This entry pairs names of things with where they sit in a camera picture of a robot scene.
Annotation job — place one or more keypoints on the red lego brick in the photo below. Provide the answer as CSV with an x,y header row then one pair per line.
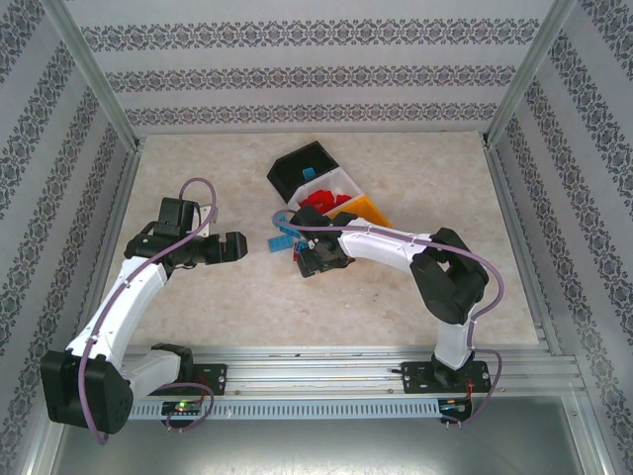
x,y
326,208
311,200
326,194
342,199
297,255

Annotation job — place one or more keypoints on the yellow plastic bin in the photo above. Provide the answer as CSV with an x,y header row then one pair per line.
x,y
371,210

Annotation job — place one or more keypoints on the light blue small lego brick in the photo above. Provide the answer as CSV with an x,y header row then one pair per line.
x,y
308,173

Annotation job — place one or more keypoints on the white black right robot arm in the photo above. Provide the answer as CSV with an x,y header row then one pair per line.
x,y
376,245

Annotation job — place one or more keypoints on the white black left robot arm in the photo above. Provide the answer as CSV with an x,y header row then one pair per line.
x,y
123,307

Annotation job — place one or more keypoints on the white plastic bin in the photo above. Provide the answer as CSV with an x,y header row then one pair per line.
x,y
346,183

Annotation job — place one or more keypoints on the black plastic bin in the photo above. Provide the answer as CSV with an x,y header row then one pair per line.
x,y
292,170

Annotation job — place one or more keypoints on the small circuit board green light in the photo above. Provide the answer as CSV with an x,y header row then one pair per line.
x,y
183,407

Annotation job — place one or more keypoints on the white right camera mount bracket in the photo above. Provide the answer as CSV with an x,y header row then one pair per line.
x,y
310,244

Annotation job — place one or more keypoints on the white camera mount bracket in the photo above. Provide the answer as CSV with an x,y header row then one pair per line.
x,y
310,244
205,220

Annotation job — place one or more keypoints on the white left camera mount bracket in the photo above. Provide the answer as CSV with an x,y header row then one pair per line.
x,y
205,220

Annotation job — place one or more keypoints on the aluminium mounting rail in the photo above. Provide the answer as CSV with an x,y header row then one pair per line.
x,y
316,371

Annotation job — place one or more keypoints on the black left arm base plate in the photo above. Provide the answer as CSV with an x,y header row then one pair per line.
x,y
212,378

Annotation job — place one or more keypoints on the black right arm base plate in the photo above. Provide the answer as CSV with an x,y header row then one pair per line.
x,y
420,377

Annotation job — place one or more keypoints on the aluminium side rail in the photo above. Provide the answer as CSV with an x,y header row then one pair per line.
x,y
519,237

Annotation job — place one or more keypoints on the aluminium frame post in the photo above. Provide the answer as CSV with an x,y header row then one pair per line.
x,y
94,74
529,69

